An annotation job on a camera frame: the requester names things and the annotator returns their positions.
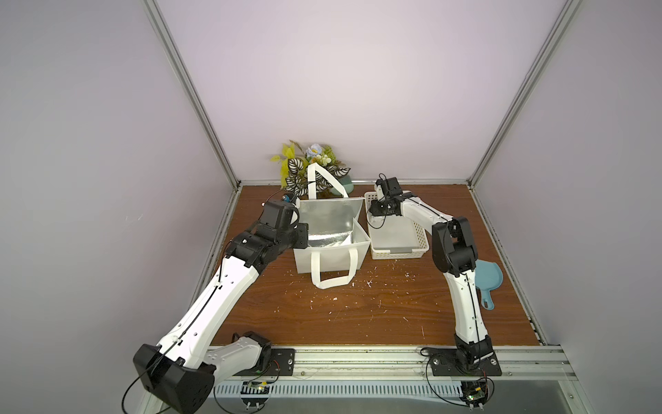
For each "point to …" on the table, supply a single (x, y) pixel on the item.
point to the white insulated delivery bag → (336, 238)
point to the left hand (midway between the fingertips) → (308, 228)
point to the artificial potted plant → (294, 164)
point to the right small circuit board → (477, 395)
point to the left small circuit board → (254, 394)
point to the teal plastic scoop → (488, 277)
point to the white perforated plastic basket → (395, 236)
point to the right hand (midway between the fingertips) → (377, 203)
